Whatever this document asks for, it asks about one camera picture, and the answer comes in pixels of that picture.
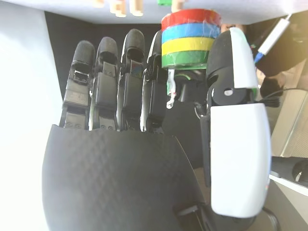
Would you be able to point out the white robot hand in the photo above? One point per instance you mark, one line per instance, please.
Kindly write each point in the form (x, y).
(108, 173)

